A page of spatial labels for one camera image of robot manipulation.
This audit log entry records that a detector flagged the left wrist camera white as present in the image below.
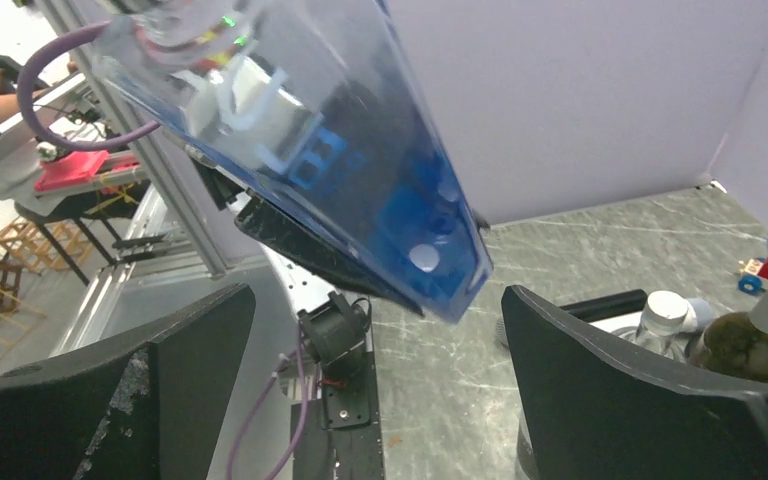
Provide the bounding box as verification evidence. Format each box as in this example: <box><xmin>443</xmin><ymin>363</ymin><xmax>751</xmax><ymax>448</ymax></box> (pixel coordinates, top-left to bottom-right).
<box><xmin>181</xmin><ymin>56</ymin><xmax>319</xmax><ymax>174</ymax></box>

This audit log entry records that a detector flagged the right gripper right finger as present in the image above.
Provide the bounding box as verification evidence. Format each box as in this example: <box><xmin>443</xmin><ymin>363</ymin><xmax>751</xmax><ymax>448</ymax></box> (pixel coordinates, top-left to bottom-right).
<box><xmin>501</xmin><ymin>285</ymin><xmax>768</xmax><ymax>479</ymax></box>

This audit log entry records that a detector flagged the dark wine bottle silver neck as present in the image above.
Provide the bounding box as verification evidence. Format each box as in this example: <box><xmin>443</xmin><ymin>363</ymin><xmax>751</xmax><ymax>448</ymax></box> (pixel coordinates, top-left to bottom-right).
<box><xmin>688</xmin><ymin>289</ymin><xmax>768</xmax><ymax>384</ymax></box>

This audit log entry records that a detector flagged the red toy block car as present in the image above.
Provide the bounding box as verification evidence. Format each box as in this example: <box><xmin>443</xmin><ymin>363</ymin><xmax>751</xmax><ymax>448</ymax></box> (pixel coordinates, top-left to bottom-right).
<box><xmin>737</xmin><ymin>256</ymin><xmax>768</xmax><ymax>296</ymax></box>

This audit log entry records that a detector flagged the clear round bottle rear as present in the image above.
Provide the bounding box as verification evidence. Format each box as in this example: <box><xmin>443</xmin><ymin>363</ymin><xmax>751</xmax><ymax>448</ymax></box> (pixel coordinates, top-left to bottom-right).
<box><xmin>612</xmin><ymin>290</ymin><xmax>689</xmax><ymax>363</ymax></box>

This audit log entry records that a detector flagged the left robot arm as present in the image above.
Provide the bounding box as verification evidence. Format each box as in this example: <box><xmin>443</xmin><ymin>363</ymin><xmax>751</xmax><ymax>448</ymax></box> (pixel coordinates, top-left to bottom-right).
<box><xmin>225</xmin><ymin>190</ymin><xmax>386</xmax><ymax>479</ymax></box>

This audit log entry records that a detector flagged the blue square glass bottle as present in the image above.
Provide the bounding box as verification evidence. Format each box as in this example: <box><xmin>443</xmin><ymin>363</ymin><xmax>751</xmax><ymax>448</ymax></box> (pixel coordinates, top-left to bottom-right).
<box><xmin>92</xmin><ymin>1</ymin><xmax>493</xmax><ymax>323</ymax></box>

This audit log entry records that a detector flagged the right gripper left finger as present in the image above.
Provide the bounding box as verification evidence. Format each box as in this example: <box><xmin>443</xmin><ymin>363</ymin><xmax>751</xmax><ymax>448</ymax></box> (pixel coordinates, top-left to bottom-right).
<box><xmin>0</xmin><ymin>284</ymin><xmax>256</xmax><ymax>479</ymax></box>

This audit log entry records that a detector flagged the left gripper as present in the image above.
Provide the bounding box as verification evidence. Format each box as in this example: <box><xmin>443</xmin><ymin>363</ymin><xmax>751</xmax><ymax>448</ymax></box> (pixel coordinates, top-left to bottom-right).
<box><xmin>185</xmin><ymin>145</ymin><xmax>423</xmax><ymax>316</ymax></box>

